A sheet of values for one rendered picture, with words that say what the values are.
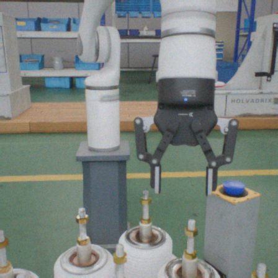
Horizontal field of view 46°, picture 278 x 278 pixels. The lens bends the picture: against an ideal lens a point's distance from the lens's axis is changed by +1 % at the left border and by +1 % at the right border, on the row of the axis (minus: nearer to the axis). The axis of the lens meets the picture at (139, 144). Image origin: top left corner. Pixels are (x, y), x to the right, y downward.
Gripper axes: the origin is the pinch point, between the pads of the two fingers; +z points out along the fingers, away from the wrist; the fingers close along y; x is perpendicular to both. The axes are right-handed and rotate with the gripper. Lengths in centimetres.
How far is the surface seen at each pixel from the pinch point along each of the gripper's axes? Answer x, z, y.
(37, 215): 64, 28, -51
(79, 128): 180, 5, -74
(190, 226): 1.2, 6.3, 1.3
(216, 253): 18.4, 17.6, 6.9
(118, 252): -6.4, 7.4, -7.6
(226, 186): 17.2, 4.0, 8.1
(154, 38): 516, -126, -53
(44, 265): 38, 33, -37
